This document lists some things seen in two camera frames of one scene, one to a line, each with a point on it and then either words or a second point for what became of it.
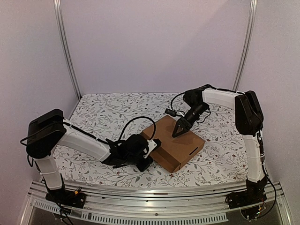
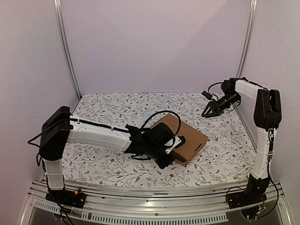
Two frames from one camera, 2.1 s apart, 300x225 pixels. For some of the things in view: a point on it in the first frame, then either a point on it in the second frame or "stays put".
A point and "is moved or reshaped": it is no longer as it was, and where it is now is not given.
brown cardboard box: (173, 151) is moved or reshaped
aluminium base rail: (193, 205) stays put
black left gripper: (142, 167) -> (163, 164)
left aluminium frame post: (57, 4) stays put
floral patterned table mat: (221, 160) stays put
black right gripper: (183, 122) -> (214, 108)
